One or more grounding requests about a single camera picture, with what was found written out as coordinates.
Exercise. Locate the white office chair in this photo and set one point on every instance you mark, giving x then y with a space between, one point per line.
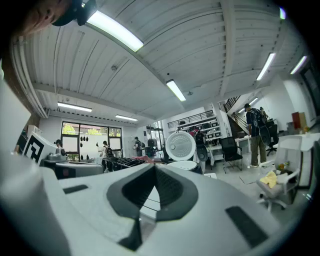
287 155

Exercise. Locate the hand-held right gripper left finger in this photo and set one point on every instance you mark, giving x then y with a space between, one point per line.
95 200

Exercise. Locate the long ceiling light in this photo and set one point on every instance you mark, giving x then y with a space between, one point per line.
126 117
74 107
266 66
176 90
298 65
115 31

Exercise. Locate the black swivel office chair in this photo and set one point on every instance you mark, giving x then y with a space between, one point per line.
272 135

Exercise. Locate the black head-mounted camera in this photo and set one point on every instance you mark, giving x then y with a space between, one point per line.
85 10

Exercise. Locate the red brown cardboard box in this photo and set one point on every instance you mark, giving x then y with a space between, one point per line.
297 120

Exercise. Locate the black backpack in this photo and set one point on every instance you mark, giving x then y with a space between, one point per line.
200 137

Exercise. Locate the black cantilever visitor chair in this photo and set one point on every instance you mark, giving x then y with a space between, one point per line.
231 150

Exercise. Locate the yellow cloth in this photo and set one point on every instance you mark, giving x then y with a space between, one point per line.
270 178

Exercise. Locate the white shelving unit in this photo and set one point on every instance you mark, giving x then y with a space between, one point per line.
212 130

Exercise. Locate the dark staircase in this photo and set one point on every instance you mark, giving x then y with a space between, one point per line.
233 120

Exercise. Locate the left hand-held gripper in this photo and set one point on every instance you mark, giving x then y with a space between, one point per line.
35 147

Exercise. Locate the black framed window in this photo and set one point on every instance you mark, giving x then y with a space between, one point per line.
75 140

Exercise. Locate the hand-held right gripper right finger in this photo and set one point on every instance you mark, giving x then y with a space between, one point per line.
212 200

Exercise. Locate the black oval shell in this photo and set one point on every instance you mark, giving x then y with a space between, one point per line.
265 135
201 153

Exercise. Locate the dark blue rice cooker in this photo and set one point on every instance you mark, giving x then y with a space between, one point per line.
180 147

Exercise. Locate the white perforated steamer tray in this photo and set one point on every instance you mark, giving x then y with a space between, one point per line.
181 164

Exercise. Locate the black clothes drying rack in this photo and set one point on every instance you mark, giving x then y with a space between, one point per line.
125 161

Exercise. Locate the person's head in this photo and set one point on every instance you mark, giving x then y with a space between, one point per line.
40 15

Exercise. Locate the white side desk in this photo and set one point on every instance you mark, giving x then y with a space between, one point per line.
310 145

